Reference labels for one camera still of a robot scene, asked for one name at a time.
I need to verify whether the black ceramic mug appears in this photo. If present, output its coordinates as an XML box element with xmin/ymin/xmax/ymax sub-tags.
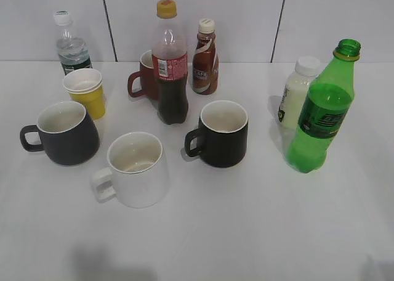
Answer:
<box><xmin>184</xmin><ymin>100</ymin><xmax>249</xmax><ymax>168</ymax></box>

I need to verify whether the red ceramic mug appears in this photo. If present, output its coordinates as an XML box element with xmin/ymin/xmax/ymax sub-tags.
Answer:
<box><xmin>127</xmin><ymin>50</ymin><xmax>159</xmax><ymax>100</ymax></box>

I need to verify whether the clear water bottle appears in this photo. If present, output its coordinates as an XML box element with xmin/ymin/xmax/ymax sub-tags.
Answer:
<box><xmin>54</xmin><ymin>10</ymin><xmax>92</xmax><ymax>75</ymax></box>

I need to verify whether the brown coffee drink bottle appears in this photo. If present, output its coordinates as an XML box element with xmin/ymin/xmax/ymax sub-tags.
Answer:
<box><xmin>192</xmin><ymin>18</ymin><xmax>219</xmax><ymax>95</ymax></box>

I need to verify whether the yellow paper cup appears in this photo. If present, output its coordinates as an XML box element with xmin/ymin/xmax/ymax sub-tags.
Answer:
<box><xmin>68</xmin><ymin>84</ymin><xmax>105</xmax><ymax>120</ymax></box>

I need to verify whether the white paper cup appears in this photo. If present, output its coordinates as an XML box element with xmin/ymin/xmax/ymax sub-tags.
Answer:
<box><xmin>62</xmin><ymin>68</ymin><xmax>102</xmax><ymax>94</ymax></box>

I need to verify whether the white ceramic mug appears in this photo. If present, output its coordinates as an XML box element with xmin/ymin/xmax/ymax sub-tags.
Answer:
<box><xmin>90</xmin><ymin>132</ymin><xmax>170</xmax><ymax>208</ymax></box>

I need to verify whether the white milk bottle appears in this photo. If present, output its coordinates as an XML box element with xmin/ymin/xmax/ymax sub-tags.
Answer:
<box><xmin>278</xmin><ymin>56</ymin><xmax>321</xmax><ymax>129</ymax></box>

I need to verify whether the cola bottle yellow cap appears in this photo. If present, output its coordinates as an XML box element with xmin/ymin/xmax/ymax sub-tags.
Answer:
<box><xmin>151</xmin><ymin>0</ymin><xmax>188</xmax><ymax>124</ymax></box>

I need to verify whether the green sprite bottle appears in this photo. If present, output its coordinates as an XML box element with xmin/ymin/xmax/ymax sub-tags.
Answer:
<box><xmin>286</xmin><ymin>38</ymin><xmax>361</xmax><ymax>173</ymax></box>

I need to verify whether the gray ceramic mug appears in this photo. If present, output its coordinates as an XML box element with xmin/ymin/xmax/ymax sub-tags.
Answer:
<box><xmin>20</xmin><ymin>101</ymin><xmax>100</xmax><ymax>166</ymax></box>

